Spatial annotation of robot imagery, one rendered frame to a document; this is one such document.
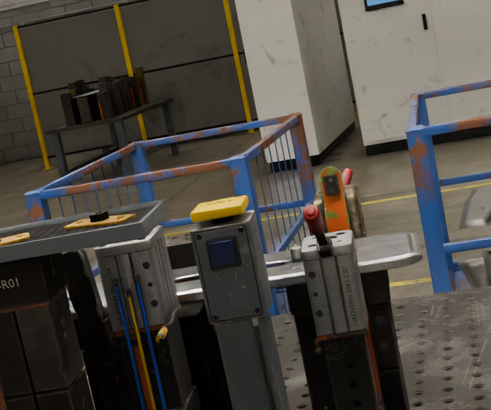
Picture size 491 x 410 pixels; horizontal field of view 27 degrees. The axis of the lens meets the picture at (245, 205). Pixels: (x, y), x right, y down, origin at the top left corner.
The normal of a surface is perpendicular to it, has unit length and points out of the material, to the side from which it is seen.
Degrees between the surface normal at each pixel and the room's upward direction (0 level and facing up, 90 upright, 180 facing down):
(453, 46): 90
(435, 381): 0
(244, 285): 90
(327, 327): 90
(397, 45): 90
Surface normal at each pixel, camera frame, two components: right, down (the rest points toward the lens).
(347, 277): -0.11, 0.19
